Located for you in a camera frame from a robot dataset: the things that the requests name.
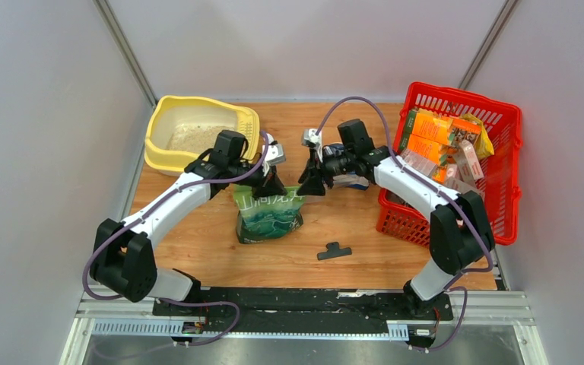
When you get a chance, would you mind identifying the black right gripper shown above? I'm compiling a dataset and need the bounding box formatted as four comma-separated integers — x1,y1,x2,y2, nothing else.
297,146,356,195

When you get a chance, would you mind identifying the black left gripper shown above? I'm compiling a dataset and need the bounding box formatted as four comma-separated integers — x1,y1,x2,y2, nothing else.
229,161,287,202

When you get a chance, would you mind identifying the green cat litter bag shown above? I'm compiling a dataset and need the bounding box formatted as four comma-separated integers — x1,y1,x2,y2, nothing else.
232,186,306,244

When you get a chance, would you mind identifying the black bag clip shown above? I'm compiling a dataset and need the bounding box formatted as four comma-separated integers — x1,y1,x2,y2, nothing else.
316,242,352,261

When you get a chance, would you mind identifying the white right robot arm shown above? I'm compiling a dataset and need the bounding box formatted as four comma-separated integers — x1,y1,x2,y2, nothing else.
297,119,495,319

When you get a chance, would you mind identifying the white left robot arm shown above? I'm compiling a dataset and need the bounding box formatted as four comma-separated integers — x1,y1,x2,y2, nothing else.
81,130,287,316

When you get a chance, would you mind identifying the yellow litter box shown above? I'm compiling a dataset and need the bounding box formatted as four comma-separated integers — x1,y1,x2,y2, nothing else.
144,95,260,176

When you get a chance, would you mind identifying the grey labelled box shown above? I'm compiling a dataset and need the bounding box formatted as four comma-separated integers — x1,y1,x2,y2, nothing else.
400,148,438,177

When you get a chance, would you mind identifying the orange green box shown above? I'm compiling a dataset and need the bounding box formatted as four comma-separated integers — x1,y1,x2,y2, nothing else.
398,108,482,165

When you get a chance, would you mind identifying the pink white box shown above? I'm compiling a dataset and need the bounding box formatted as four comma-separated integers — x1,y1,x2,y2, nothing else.
453,139,484,184

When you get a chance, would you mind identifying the blue white card package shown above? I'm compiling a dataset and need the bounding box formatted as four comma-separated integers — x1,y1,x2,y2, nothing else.
332,173,370,191

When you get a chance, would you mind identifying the yellow snack bag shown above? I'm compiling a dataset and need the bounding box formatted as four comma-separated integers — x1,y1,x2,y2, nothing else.
461,113,495,160

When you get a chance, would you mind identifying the red plastic basket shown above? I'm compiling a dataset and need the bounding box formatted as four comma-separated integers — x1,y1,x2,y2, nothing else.
376,81,522,246

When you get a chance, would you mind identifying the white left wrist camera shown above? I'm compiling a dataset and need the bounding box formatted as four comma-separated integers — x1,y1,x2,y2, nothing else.
262,133,286,171

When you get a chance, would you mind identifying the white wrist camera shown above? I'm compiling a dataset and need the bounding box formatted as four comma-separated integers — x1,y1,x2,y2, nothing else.
262,133,286,171
301,129,322,151

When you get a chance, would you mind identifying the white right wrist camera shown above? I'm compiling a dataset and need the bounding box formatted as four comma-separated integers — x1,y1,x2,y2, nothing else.
301,129,322,151

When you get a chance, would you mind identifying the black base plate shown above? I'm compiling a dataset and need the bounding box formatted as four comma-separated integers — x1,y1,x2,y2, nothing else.
152,287,453,335

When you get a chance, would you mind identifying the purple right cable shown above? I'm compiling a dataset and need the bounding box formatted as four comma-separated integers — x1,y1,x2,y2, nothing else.
314,96,494,352

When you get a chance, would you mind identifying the purple cable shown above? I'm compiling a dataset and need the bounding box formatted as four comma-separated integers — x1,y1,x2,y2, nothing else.
81,131,241,347
314,96,494,352

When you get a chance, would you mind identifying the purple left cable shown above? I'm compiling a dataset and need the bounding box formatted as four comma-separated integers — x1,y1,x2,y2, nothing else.
81,131,241,347

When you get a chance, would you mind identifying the aluminium frame rail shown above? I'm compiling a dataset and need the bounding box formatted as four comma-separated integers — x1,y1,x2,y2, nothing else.
61,287,548,364

